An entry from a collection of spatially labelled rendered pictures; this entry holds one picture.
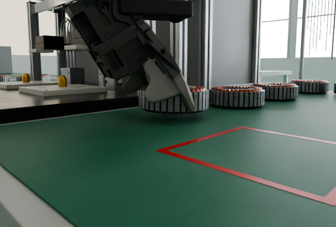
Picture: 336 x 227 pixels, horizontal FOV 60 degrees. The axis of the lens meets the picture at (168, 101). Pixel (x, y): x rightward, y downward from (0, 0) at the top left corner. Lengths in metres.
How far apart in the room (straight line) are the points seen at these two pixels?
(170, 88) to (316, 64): 6.72
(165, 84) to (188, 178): 0.20
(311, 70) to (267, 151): 6.81
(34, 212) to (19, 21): 5.55
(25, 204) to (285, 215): 0.16
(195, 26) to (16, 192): 0.59
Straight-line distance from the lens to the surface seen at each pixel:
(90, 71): 1.12
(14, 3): 5.74
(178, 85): 0.39
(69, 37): 1.03
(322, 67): 7.03
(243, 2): 0.91
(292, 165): 0.27
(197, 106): 0.43
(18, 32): 5.68
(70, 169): 0.25
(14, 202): 0.22
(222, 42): 0.81
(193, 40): 0.73
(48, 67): 5.83
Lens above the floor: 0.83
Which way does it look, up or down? 7 degrees down
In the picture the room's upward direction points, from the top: straight up
